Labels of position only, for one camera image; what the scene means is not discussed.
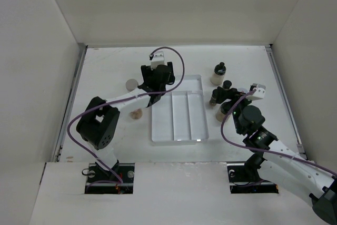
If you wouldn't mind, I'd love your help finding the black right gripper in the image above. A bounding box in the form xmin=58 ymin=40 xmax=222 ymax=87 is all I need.
xmin=216 ymin=86 xmax=256 ymax=134

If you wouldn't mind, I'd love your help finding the black-cap grinder brown spice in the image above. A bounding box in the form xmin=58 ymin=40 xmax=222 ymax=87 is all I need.
xmin=215 ymin=102 xmax=232 ymax=122

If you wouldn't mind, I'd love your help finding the black-cap grinder white salt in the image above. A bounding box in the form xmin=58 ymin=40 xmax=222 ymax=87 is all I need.
xmin=211 ymin=62 xmax=226 ymax=86

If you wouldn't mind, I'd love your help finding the silver-lid jar blue label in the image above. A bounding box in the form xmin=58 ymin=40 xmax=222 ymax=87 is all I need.
xmin=125 ymin=79 xmax=138 ymax=92

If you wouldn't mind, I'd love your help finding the small black-cap pepper bottle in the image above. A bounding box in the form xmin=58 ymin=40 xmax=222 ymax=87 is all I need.
xmin=222 ymin=80 xmax=232 ymax=90

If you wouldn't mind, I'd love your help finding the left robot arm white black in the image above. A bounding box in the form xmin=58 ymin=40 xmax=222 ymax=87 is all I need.
xmin=76 ymin=61 xmax=175 ymax=182

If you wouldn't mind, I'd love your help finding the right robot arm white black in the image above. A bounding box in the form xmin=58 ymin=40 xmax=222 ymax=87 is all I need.
xmin=210 ymin=83 xmax=336 ymax=224

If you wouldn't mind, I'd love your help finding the white divided organizer tray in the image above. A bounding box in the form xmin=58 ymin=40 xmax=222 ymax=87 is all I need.
xmin=151 ymin=75 xmax=209 ymax=145

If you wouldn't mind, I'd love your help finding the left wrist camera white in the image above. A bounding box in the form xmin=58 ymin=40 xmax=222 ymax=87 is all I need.
xmin=149 ymin=51 xmax=165 ymax=70

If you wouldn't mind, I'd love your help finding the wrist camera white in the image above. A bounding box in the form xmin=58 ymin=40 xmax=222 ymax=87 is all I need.
xmin=247 ymin=83 xmax=266 ymax=101
xmin=149 ymin=51 xmax=165 ymax=70

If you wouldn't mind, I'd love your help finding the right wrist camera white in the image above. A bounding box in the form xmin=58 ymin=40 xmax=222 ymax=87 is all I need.
xmin=247 ymin=83 xmax=266 ymax=101

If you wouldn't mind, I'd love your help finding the aluminium table edge rail right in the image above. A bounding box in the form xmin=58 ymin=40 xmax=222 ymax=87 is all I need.
xmin=265 ymin=44 xmax=308 ymax=160

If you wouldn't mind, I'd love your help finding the aluminium table edge rail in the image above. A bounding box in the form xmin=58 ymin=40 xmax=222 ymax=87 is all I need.
xmin=51 ymin=43 xmax=88 ymax=162
xmin=265 ymin=44 xmax=308 ymax=160

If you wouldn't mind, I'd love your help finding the aluminium table edge rail left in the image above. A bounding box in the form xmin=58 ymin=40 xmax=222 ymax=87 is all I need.
xmin=51 ymin=43 xmax=88 ymax=162

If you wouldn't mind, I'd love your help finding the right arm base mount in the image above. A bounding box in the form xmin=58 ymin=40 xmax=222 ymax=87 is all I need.
xmin=226 ymin=162 xmax=279 ymax=194

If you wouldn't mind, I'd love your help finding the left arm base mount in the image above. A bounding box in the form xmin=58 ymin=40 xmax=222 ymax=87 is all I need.
xmin=81 ymin=163 xmax=135 ymax=194

